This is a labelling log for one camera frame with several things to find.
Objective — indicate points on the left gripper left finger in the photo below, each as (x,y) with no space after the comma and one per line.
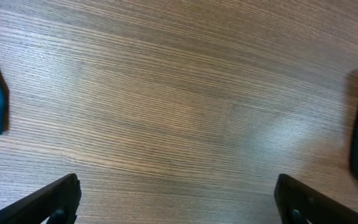
(55,203)

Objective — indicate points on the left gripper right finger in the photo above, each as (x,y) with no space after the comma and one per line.
(299,203)

